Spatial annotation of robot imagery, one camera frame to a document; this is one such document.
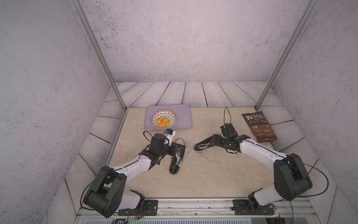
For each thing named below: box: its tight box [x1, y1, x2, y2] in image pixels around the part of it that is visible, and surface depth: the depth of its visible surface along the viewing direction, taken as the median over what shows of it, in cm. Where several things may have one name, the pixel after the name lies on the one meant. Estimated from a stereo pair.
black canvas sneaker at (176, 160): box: [169, 138, 186, 176], surface depth 88 cm
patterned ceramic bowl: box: [151, 109, 178, 130], surface depth 113 cm
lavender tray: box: [144, 104, 193, 131], surface depth 116 cm
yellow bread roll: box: [156, 117, 171, 128], surface depth 110 cm
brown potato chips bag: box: [241, 111, 278, 144], surface depth 107 cm
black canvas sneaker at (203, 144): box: [192, 136, 218, 153], surface depth 94 cm
